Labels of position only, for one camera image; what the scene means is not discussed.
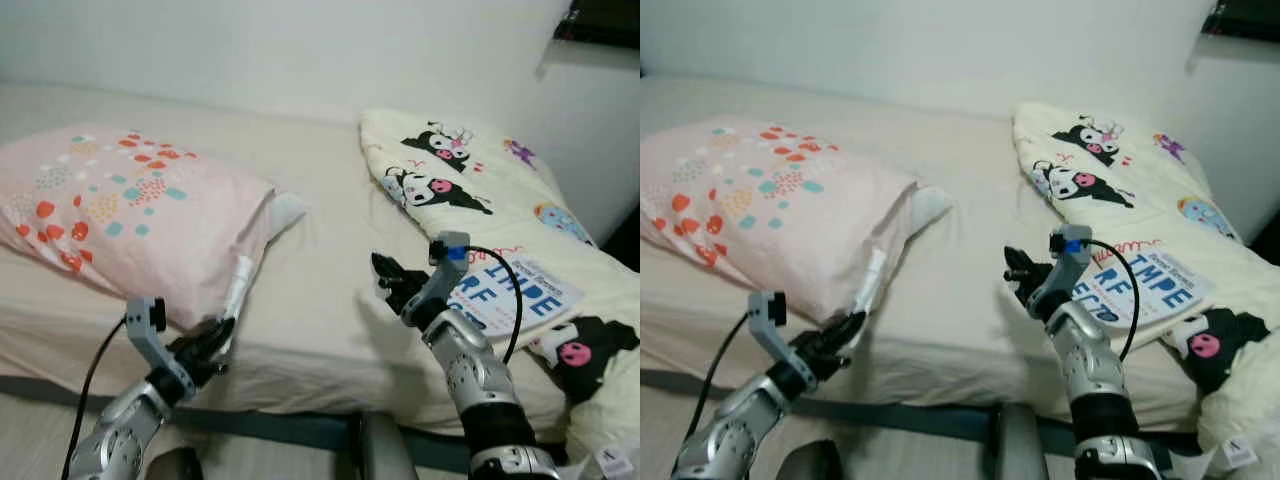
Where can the grey robot right leg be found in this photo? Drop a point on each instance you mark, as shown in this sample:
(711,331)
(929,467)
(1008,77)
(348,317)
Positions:
(388,450)
(1020,445)

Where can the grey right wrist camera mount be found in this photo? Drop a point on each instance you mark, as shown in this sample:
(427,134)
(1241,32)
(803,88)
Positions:
(1065,260)
(450,262)

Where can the grey robot leg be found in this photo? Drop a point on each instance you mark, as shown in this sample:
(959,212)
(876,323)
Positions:
(388,450)
(1020,445)
(812,462)

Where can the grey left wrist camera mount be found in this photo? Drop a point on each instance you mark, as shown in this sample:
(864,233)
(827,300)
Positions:
(770,325)
(150,345)

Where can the white book blue letters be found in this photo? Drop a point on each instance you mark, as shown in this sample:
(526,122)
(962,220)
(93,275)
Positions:
(1160,285)
(530,290)

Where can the dark teal bed frame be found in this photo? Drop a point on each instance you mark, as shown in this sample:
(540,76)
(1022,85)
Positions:
(280,428)
(900,412)

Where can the pink patterned pillow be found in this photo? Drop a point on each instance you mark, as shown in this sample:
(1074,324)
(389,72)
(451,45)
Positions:
(760,210)
(120,220)

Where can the cream cartoon print blanket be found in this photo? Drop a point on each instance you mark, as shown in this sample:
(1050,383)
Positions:
(1130,180)
(480,190)

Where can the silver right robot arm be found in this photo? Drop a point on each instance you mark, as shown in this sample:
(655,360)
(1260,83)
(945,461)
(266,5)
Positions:
(1090,370)
(470,370)

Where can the grey robot left leg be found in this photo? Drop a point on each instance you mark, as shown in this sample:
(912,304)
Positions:
(812,462)

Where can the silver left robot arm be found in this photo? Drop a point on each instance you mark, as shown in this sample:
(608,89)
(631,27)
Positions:
(740,430)
(120,440)

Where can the cream sheeted bed mattress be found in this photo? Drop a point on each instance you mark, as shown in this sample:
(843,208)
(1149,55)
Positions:
(320,300)
(960,290)

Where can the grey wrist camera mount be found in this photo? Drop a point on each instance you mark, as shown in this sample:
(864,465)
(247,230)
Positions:
(1065,260)
(450,262)
(150,345)
(770,325)

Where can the dark window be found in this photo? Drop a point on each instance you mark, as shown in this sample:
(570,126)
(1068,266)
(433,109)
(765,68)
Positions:
(605,22)
(1245,18)

